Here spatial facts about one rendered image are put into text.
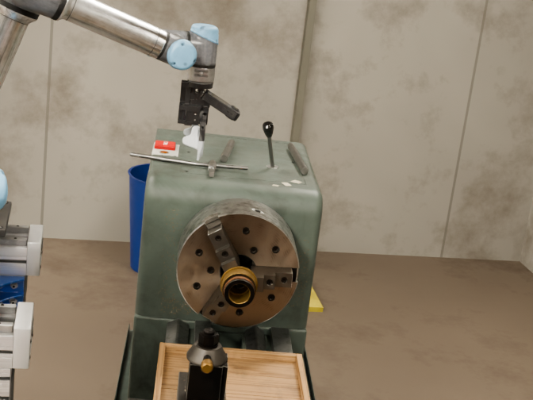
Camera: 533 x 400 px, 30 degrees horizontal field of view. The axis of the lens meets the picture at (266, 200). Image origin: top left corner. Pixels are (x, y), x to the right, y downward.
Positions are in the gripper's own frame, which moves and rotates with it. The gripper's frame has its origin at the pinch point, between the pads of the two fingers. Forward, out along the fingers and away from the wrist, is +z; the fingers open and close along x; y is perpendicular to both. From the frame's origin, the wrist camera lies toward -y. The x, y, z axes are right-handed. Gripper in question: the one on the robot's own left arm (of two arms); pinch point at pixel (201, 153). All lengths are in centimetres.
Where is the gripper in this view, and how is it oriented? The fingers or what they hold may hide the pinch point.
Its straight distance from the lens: 277.6
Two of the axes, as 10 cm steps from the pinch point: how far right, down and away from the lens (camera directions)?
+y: -9.9, -1.0, -0.8
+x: 0.5, 3.0, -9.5
